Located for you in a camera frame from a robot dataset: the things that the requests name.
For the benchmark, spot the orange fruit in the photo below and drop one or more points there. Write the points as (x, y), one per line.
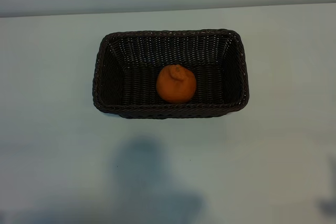
(176, 87)

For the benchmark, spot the dark brown woven basket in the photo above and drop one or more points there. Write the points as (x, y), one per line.
(131, 87)

